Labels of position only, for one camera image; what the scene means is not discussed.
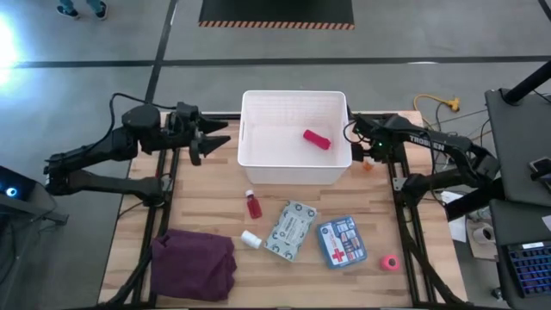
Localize purple cloth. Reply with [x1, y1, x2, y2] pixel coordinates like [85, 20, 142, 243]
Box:
[149, 228, 238, 302]

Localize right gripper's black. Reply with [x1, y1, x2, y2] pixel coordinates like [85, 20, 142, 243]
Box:
[350, 112, 397, 164]

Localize yellow extension cord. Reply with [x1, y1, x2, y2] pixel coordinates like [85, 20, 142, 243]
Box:
[412, 93, 461, 114]

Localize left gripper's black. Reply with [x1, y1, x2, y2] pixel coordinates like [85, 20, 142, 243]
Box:
[165, 101, 232, 167]

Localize white blue-patterned wipes packet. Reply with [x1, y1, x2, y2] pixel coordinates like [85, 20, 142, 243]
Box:
[263, 200, 319, 264]

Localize blue first aid kit box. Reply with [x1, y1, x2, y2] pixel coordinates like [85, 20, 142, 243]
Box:
[316, 214, 368, 270]

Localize white paper sheet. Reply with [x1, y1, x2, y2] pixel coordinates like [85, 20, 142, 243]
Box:
[441, 191, 468, 243]

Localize white plastic basket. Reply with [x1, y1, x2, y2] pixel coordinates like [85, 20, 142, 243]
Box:
[237, 89, 353, 186]

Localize black pole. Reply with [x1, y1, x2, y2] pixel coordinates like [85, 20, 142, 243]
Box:
[503, 59, 551, 106]

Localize pink tape roll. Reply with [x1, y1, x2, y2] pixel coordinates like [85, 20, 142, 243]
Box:
[380, 253, 401, 272]

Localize white pill bottle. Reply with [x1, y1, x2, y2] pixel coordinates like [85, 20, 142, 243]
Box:
[239, 229, 263, 251]

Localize pink rectangular item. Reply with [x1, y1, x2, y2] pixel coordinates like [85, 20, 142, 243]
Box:
[302, 128, 332, 152]

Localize black keyboard with blue keys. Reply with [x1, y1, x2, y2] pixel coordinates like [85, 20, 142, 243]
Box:
[506, 240, 551, 299]

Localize dark grey side desk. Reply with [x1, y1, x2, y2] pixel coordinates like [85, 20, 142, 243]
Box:
[484, 88, 551, 208]

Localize black striped-edge floor mat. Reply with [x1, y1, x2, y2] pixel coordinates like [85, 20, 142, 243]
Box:
[198, 0, 356, 31]

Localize black device with blue light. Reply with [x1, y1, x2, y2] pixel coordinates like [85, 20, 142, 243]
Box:
[0, 165, 70, 227]

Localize white tape roll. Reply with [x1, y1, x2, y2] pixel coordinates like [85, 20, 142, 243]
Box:
[472, 223, 496, 246]

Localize red liquid medicine bottle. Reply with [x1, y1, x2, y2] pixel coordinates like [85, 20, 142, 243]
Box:
[244, 189, 263, 220]

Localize black phone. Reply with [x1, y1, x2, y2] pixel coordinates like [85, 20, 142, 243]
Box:
[529, 157, 551, 182]

